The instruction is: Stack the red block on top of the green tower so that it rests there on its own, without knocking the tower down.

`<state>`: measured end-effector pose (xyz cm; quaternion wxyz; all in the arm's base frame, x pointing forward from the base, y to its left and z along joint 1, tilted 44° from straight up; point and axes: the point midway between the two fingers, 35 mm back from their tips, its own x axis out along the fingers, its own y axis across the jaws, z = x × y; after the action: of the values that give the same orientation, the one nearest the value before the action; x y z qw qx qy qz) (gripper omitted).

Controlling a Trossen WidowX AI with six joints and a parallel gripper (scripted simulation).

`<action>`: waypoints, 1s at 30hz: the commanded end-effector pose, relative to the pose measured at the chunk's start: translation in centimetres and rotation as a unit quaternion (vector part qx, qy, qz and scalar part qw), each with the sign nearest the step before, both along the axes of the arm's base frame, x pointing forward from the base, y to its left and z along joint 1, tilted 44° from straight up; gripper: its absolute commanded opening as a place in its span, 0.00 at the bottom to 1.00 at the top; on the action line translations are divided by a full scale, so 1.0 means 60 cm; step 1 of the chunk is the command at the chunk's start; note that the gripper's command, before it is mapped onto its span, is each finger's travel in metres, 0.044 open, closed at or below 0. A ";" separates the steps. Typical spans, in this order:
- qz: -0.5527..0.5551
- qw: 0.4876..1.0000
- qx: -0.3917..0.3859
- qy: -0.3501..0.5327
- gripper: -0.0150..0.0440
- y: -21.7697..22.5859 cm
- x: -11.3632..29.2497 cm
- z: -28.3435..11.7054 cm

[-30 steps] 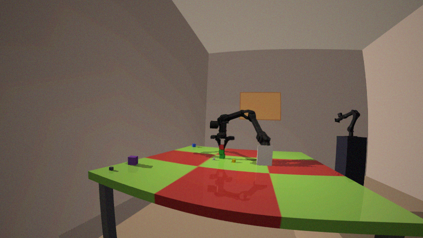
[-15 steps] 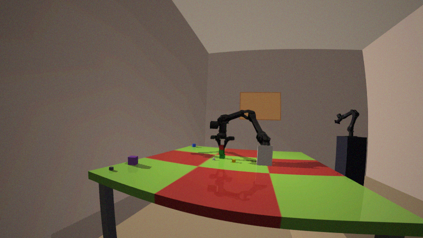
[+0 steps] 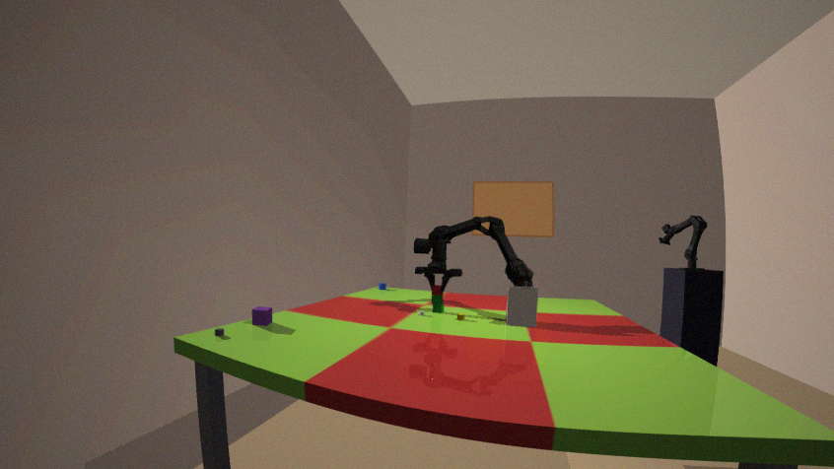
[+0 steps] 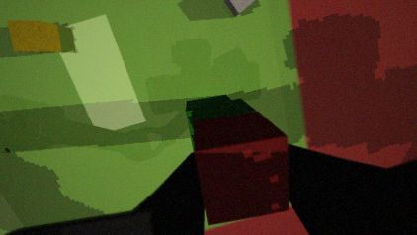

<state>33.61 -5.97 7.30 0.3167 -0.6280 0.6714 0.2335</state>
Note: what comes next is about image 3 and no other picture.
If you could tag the purple cube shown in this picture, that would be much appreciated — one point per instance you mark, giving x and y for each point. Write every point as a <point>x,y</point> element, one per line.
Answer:
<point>262,316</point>

